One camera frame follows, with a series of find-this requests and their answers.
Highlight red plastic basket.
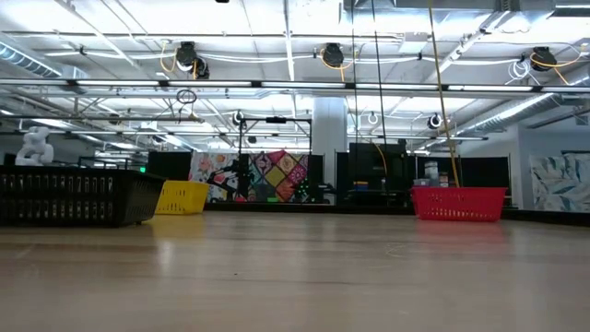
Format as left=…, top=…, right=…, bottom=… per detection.
left=409, top=185, right=508, bottom=223

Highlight black plastic basket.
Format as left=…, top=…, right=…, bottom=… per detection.
left=0, top=164, right=167, bottom=228

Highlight colourful patchwork quilt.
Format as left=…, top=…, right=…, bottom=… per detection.
left=247, top=149, right=311, bottom=204

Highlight white square pillar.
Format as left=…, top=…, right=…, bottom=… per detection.
left=312, top=96, right=349, bottom=190

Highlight black partition panel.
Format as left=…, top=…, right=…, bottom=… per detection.
left=335, top=142, right=416, bottom=207
left=416, top=155, right=513, bottom=197

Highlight floral print cloth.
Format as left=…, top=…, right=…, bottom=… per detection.
left=189, top=152, right=243, bottom=203

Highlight yellow plastic basket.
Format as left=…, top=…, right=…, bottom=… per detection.
left=155, top=179, right=211, bottom=216

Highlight long ceiling light strip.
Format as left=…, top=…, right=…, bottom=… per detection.
left=0, top=77, right=590, bottom=93

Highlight black monitor panel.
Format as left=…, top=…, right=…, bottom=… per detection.
left=146, top=150, right=193, bottom=182

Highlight stacked storage containers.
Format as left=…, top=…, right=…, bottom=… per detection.
left=423, top=160, right=451, bottom=188

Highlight white robot figure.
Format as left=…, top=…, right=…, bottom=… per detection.
left=14, top=126, right=55, bottom=167

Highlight leaf print cloth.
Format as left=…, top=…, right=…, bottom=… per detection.
left=528, top=153, right=590, bottom=214

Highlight black background rig frame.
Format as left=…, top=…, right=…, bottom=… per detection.
left=237, top=116, right=313, bottom=204

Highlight hanging black cable ring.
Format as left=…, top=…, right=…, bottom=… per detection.
left=175, top=88, right=198, bottom=106

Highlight yellow cable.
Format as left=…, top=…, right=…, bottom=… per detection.
left=426, top=0, right=462, bottom=188

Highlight grey ceiling duct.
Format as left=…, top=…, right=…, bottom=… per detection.
left=454, top=64, right=590, bottom=137
left=0, top=41, right=64, bottom=79

